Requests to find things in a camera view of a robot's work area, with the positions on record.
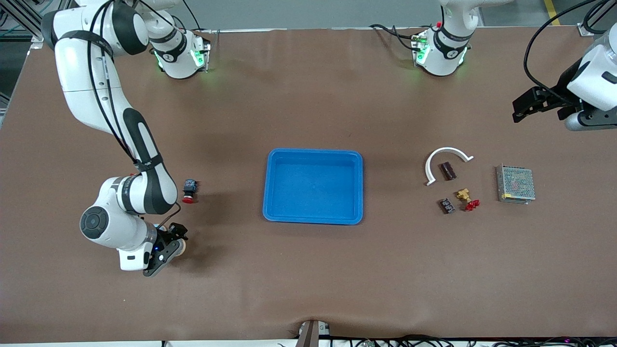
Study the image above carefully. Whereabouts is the aluminium frame extrusion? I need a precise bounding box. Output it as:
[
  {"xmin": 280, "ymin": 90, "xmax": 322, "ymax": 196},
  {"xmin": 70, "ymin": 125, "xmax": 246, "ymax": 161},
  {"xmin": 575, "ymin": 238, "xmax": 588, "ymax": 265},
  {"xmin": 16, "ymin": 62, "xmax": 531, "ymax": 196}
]
[{"xmin": 0, "ymin": 0, "xmax": 63, "ymax": 46}]

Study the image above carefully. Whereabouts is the black hanging cable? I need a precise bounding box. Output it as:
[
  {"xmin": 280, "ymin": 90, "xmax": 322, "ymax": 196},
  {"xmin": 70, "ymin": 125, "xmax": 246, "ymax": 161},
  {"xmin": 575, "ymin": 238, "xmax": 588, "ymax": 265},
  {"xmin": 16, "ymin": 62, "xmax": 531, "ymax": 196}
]
[{"xmin": 583, "ymin": 0, "xmax": 617, "ymax": 35}]

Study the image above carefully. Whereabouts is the blue plastic tray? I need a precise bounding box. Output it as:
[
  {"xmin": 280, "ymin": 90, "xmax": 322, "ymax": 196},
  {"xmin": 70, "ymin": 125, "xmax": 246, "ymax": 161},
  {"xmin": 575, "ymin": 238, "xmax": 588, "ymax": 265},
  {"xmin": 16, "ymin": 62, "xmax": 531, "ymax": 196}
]
[{"xmin": 262, "ymin": 148, "xmax": 363, "ymax": 226}]

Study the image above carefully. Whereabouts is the white semicircular pipe clamp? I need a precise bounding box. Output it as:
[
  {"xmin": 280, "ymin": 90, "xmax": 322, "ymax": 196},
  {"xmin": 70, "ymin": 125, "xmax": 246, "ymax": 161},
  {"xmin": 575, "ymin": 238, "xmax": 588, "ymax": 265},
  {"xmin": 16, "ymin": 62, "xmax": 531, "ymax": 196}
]
[{"xmin": 425, "ymin": 147, "xmax": 474, "ymax": 186}]

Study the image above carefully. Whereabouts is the brown table cover mat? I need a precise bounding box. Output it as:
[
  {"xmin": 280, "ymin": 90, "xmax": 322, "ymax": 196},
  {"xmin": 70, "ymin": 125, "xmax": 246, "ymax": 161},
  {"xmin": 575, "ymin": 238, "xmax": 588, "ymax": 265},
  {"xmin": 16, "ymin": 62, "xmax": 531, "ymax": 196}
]
[{"xmin": 0, "ymin": 28, "xmax": 617, "ymax": 344}]

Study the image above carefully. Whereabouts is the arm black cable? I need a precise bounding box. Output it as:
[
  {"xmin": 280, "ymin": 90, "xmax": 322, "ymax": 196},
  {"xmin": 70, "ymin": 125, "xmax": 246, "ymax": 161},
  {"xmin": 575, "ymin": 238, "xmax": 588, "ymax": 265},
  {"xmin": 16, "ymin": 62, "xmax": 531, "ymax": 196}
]
[
  {"xmin": 87, "ymin": 0, "xmax": 183, "ymax": 228},
  {"xmin": 523, "ymin": 0, "xmax": 598, "ymax": 104}
]

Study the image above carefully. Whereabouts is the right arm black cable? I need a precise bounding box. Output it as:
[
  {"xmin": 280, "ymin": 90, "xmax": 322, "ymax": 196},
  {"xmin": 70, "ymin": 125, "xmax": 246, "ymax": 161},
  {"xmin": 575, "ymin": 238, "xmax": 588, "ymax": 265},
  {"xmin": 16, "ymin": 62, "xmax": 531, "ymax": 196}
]
[{"xmin": 87, "ymin": 0, "xmax": 183, "ymax": 228}]

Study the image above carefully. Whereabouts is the brass valve red handwheel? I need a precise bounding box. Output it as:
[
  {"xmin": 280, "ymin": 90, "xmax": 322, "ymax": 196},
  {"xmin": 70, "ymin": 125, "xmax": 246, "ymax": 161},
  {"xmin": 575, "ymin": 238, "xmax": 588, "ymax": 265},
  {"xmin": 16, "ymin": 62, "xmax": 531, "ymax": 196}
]
[{"xmin": 456, "ymin": 188, "xmax": 481, "ymax": 212}]

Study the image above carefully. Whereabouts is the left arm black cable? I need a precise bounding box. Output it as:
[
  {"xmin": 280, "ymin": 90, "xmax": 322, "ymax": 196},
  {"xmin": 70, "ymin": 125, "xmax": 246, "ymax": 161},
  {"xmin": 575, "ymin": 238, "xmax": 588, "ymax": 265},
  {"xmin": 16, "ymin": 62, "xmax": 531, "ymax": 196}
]
[{"xmin": 523, "ymin": 0, "xmax": 598, "ymax": 104}]

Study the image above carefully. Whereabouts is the perforated metal power supply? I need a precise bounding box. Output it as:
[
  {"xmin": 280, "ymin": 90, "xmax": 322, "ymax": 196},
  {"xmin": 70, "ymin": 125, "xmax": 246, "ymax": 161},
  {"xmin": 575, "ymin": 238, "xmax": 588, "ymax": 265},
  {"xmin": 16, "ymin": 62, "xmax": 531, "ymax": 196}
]
[{"xmin": 496, "ymin": 164, "xmax": 536, "ymax": 205}]

